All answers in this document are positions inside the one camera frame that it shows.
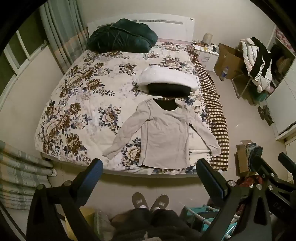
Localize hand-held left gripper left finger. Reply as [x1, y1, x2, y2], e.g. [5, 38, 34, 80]
[26, 158, 104, 241]

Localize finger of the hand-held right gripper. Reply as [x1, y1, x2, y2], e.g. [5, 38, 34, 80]
[254, 155, 276, 179]
[278, 152, 296, 168]

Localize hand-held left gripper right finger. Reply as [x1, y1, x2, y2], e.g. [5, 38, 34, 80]
[196, 158, 273, 241]

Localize grey long-sleeve shirt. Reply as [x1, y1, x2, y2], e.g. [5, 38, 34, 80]
[102, 97, 222, 168]

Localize folded denim clothes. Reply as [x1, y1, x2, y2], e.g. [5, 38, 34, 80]
[245, 142, 263, 163]

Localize clothes pile on chair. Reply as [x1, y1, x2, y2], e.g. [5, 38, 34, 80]
[239, 38, 274, 92]

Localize small cardboard box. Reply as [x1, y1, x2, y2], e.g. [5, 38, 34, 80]
[234, 140, 264, 178]

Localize red cloth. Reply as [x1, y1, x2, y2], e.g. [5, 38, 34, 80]
[238, 174, 260, 189]

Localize teal storage rack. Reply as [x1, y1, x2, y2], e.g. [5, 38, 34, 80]
[180, 204, 239, 241]

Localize yellow box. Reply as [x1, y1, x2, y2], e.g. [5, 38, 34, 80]
[65, 207, 96, 241]

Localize person's left grey slipper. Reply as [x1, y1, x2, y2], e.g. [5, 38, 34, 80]
[132, 192, 149, 210]

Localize person's grey slipper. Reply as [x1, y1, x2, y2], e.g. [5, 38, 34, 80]
[132, 192, 149, 210]
[149, 194, 170, 213]

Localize white wardrobe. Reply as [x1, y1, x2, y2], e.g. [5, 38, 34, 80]
[265, 24, 296, 141]

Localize person's right grey slipper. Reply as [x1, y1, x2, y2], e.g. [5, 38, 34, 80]
[149, 194, 170, 213]

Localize crumpled plastic bottle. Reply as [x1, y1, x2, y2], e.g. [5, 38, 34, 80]
[93, 209, 116, 241]

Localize floral bed blanket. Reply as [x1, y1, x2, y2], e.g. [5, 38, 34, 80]
[35, 42, 229, 176]

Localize green basket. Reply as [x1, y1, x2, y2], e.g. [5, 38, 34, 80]
[255, 89, 269, 103]

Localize person's legs in dark pants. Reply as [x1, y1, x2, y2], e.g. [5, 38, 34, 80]
[110, 207, 202, 241]

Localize brown checked blanket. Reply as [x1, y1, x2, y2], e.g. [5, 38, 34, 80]
[187, 44, 230, 172]

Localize pale green striped curtain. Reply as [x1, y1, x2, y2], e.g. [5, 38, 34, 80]
[38, 0, 90, 75]
[0, 139, 55, 210]

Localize metal folding chair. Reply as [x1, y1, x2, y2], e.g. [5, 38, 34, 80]
[231, 68, 257, 99]

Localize black folded cloth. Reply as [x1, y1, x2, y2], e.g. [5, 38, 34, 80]
[147, 83, 192, 98]

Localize black striped jacket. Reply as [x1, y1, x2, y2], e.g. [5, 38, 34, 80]
[250, 37, 273, 79]

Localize large cardboard box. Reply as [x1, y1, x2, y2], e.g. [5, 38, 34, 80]
[213, 43, 245, 80]

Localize white folded pillow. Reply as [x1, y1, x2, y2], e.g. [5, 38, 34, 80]
[136, 66, 199, 92]

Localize white nightstand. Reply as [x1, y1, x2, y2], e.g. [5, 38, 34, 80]
[192, 42, 220, 72]

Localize dark green duvet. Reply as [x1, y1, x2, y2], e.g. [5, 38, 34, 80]
[86, 19, 158, 54]

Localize white framed window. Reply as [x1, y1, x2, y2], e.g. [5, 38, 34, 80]
[0, 11, 51, 98]

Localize white bed headboard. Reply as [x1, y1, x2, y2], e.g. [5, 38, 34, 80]
[87, 17, 195, 44]

